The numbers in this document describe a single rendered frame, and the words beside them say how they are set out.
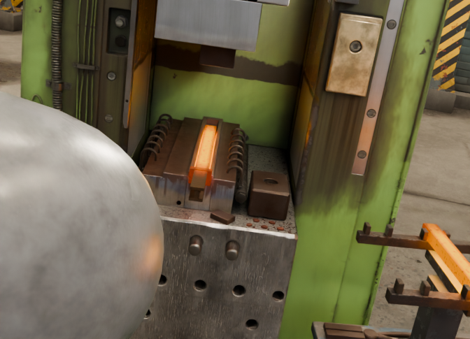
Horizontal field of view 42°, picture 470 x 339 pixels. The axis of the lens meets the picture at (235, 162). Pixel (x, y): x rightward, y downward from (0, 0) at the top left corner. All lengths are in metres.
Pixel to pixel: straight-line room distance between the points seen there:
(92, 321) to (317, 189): 1.26
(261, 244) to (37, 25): 0.68
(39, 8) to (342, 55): 0.66
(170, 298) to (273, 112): 0.65
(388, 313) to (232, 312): 1.58
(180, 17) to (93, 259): 1.02
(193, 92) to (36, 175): 1.54
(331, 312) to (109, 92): 0.78
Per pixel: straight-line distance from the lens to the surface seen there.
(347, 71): 1.35
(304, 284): 1.57
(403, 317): 2.87
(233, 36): 1.20
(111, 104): 1.42
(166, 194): 1.31
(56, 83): 1.41
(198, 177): 1.23
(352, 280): 1.59
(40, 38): 1.42
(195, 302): 1.36
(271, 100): 1.72
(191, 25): 1.20
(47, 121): 0.21
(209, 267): 1.31
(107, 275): 0.21
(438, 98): 6.88
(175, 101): 1.74
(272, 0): 1.19
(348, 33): 1.34
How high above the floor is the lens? 1.48
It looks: 21 degrees down
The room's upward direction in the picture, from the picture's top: 8 degrees clockwise
